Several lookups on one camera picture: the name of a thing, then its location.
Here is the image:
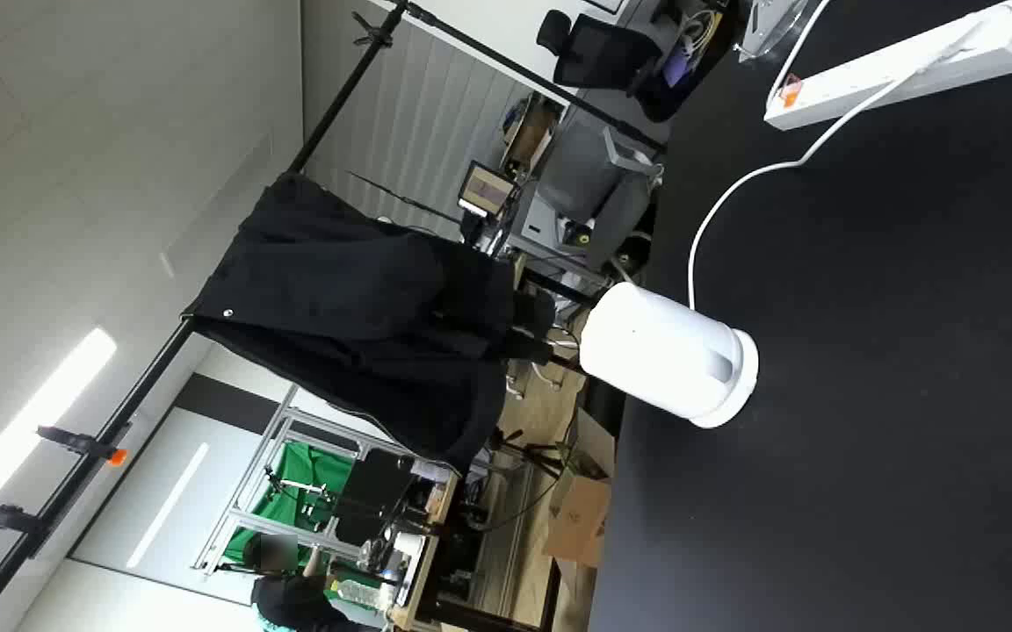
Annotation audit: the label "white ceramic mug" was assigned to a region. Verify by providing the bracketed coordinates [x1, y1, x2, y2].
[577, 277, 762, 431]

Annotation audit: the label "small framed picture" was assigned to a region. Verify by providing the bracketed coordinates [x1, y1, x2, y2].
[458, 161, 510, 220]

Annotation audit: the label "black backdrop cloth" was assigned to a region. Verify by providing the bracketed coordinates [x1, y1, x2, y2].
[185, 171, 560, 473]

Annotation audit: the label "grey machine housing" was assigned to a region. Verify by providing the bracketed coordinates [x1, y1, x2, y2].
[510, 103, 665, 281]

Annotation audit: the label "white slatted blinds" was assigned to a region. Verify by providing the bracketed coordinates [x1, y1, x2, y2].
[335, 18, 533, 243]

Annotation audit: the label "brown cardboard box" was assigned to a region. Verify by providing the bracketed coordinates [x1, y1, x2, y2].
[540, 464, 616, 571]

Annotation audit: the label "short black backdrop stand pole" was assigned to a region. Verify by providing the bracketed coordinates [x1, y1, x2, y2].
[392, 0, 667, 156]

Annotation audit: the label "green cloth screen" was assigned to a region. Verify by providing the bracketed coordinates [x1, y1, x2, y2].
[228, 440, 358, 581]

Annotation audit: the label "black padded office chair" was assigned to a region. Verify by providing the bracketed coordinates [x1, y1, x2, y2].
[529, 9, 655, 90]

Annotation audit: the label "person in dark clothes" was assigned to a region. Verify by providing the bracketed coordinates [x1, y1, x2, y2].
[245, 535, 355, 632]

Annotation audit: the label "clear plastic bag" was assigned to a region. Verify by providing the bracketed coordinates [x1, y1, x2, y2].
[735, 0, 829, 66]

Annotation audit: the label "long black backdrop stand pole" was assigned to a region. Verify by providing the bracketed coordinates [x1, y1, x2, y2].
[0, 0, 414, 632]

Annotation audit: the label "long ceiling light strip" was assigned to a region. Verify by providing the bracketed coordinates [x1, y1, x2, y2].
[0, 328, 122, 556]

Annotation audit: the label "white power strip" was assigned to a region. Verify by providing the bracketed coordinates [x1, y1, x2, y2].
[762, 0, 1012, 133]

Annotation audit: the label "white kettle power cable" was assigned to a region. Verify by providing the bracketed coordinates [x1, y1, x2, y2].
[684, 0, 1006, 303]

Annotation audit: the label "grey metal frame rack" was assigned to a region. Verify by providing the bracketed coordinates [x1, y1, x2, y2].
[190, 385, 460, 624]

